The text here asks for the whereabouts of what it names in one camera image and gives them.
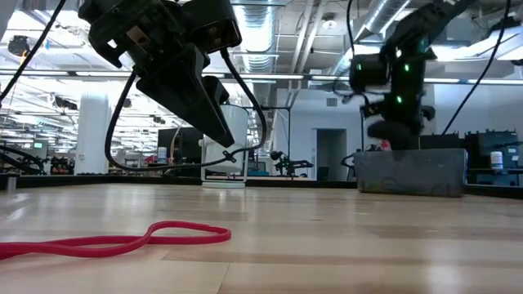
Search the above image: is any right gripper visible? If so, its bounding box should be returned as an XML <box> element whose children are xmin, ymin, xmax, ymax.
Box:
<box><xmin>365</xmin><ymin>104</ymin><xmax>436</xmax><ymax>151</ymax></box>

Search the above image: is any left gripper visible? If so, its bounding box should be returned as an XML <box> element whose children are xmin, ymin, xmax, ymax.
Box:
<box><xmin>77</xmin><ymin>0</ymin><xmax>236</xmax><ymax>149</ymax></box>

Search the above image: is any grey plastic bin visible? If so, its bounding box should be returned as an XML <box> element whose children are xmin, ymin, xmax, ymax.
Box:
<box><xmin>353</xmin><ymin>147</ymin><xmax>468</xmax><ymax>198</ymax></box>

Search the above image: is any white cylindrical container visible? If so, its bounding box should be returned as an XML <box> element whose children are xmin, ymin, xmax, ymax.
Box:
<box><xmin>199</xmin><ymin>104</ymin><xmax>251</xmax><ymax>189</ymax></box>

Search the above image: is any black computer monitor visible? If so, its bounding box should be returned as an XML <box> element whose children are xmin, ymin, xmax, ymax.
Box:
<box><xmin>157</xmin><ymin>127</ymin><xmax>204</xmax><ymax>167</ymax></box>

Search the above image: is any long light bar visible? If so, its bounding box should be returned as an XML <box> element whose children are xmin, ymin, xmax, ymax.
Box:
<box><xmin>0</xmin><ymin>69</ymin><xmax>523</xmax><ymax>86</ymax></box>

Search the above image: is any dark shelf unit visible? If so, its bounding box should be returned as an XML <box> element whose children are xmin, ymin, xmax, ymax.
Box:
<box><xmin>465</xmin><ymin>129</ymin><xmax>523</xmax><ymax>185</ymax></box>

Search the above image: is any white building column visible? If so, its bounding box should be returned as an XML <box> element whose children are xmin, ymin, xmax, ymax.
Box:
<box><xmin>74</xmin><ymin>92</ymin><xmax>112</xmax><ymax>176</ymax></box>

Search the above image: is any red rubber band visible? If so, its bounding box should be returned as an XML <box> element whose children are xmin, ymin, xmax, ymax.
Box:
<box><xmin>0</xmin><ymin>220</ymin><xmax>232</xmax><ymax>261</ymax></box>

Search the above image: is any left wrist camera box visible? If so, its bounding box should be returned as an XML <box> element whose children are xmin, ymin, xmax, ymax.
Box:
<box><xmin>183</xmin><ymin>0</ymin><xmax>243</xmax><ymax>54</ymax></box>

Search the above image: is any silver ventilation duct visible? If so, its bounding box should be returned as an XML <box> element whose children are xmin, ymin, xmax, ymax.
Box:
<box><xmin>232</xmin><ymin>0</ymin><xmax>284</xmax><ymax>74</ymax></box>
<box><xmin>326</xmin><ymin>0</ymin><xmax>409</xmax><ymax>78</ymax></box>

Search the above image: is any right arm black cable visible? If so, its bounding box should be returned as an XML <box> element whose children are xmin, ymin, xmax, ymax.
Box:
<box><xmin>439</xmin><ymin>0</ymin><xmax>512</xmax><ymax>138</ymax></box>

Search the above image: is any black metal stand frame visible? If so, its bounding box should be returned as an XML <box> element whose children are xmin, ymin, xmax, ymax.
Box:
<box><xmin>244</xmin><ymin>106</ymin><xmax>293</xmax><ymax>176</ymax></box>

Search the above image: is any black aluminium table frame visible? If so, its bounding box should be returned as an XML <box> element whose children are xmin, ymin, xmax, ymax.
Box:
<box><xmin>0</xmin><ymin>174</ymin><xmax>523</xmax><ymax>200</ymax></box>

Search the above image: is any black ceiling-mounted camera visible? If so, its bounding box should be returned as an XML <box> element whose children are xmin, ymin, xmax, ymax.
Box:
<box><xmin>7</xmin><ymin>34</ymin><xmax>32</xmax><ymax>57</ymax></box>

